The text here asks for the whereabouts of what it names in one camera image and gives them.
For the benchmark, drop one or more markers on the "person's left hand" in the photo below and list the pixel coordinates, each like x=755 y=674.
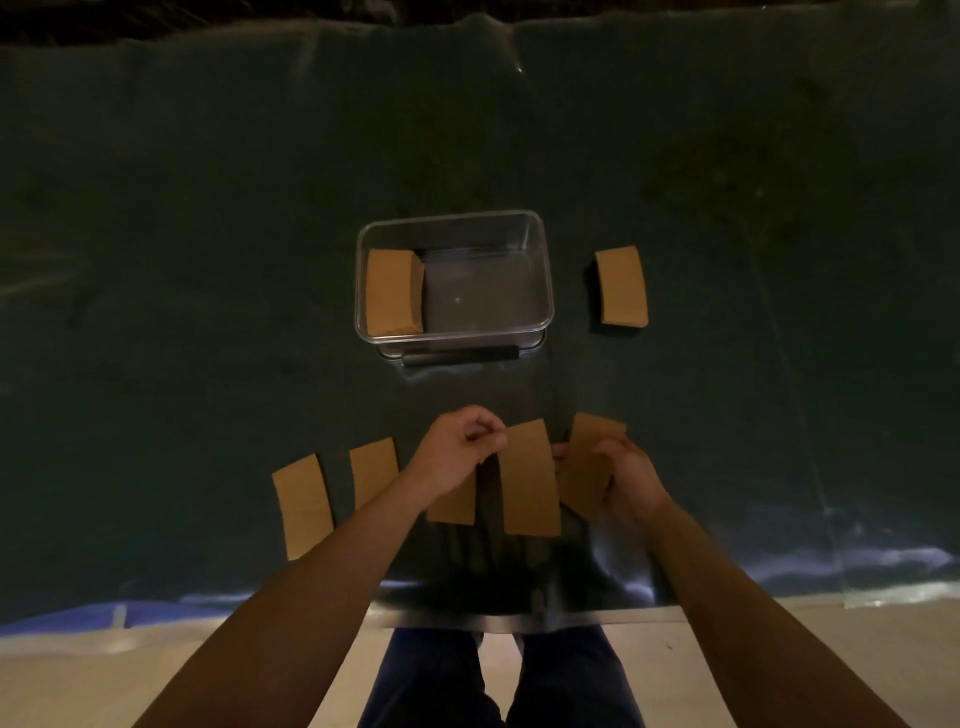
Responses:
x=446 y=450

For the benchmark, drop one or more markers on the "person's right hand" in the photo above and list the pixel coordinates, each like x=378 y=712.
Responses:
x=634 y=484

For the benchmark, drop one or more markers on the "person's right fingers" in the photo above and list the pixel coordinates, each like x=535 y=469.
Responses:
x=600 y=448

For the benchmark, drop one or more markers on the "person's left fingers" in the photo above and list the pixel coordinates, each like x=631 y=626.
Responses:
x=486 y=431

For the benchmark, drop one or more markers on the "brown cardboard cup sleeve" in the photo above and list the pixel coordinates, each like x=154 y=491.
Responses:
x=583 y=476
x=454 y=510
x=529 y=487
x=391 y=292
x=373 y=469
x=304 y=506
x=622 y=286

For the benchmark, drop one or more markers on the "person's left forearm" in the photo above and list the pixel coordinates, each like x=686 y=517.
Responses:
x=315 y=600

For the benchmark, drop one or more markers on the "person's right forearm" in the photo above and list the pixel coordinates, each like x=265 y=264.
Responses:
x=750 y=622

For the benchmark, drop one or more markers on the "clear plastic container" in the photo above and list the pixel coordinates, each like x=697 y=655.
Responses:
x=487 y=300

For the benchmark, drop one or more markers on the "dark blue trousers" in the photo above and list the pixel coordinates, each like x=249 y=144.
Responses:
x=570 y=682

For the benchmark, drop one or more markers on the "dark green table cover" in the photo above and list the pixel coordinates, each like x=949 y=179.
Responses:
x=187 y=300

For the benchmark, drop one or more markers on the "blue cloth strip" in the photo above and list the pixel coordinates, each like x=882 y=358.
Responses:
x=90 y=616

